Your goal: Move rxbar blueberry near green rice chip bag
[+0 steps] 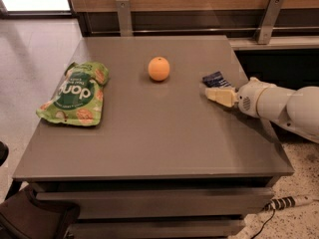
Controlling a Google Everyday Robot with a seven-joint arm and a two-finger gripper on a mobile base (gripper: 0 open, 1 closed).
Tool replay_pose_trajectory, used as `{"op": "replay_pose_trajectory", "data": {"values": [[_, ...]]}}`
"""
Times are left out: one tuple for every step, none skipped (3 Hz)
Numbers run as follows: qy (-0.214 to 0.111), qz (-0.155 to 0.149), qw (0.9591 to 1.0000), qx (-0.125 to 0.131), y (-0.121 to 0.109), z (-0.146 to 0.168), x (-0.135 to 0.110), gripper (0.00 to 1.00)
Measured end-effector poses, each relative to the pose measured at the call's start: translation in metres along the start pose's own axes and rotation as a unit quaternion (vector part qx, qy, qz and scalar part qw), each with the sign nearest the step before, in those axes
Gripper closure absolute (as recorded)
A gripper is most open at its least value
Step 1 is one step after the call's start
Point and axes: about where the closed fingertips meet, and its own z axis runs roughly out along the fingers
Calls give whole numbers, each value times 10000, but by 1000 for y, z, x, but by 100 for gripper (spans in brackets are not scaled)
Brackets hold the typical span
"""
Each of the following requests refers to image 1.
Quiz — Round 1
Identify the white power strip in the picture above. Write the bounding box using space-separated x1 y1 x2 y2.
263 195 314 211

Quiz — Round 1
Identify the grey drawer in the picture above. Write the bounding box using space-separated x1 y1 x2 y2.
37 188 273 219
69 220 245 239

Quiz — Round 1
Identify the orange fruit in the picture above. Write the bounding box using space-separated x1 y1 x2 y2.
148 57 170 82

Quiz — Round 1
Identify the left metal wall bracket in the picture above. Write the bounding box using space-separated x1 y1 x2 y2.
116 0 134 37

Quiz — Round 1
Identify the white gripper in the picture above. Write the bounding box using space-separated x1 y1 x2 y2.
205 77 275 118

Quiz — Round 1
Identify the right metal wall bracket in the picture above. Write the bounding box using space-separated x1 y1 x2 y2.
255 0 284 45

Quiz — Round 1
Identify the grey side shelf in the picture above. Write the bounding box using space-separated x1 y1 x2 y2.
229 36 319 51

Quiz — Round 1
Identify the black power cable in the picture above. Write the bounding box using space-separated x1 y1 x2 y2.
249 209 277 239

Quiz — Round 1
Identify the blue rxbar blueberry wrapper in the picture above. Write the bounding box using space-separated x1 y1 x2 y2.
202 72 230 88

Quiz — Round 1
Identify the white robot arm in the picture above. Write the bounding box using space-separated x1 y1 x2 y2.
205 77 319 143

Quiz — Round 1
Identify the dark brown chair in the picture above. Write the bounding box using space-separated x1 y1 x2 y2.
0 140 81 239

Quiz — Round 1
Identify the grey upper drawer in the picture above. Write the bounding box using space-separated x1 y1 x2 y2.
37 188 273 219

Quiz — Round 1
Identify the green rice chip bag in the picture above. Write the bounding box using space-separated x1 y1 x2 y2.
36 62 110 126

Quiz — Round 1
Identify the grey lower drawer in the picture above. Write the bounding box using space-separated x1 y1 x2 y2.
69 220 245 239

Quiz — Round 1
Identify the metal wall bracket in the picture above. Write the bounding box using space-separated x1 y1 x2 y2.
255 0 284 45
116 0 134 37

